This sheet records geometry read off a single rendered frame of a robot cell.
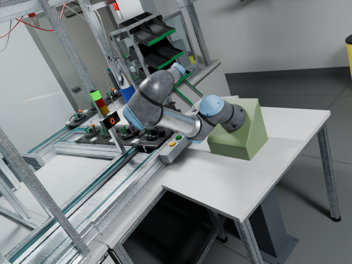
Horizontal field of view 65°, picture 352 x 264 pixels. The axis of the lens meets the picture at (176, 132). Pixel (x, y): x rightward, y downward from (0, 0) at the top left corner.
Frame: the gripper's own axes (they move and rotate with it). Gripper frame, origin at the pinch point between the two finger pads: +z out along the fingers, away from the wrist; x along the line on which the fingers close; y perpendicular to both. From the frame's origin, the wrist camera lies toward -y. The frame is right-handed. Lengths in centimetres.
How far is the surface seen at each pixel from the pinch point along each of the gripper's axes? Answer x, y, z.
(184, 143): -0.9, 3.6, 8.0
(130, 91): 58, -95, -8
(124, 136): -4.5, -45.8, 1.8
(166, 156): -17.6, 2.7, 6.1
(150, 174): -29.3, -3.4, 10.2
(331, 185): 40, 72, 67
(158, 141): -5.9, -12.4, 3.9
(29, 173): -81, 0, -34
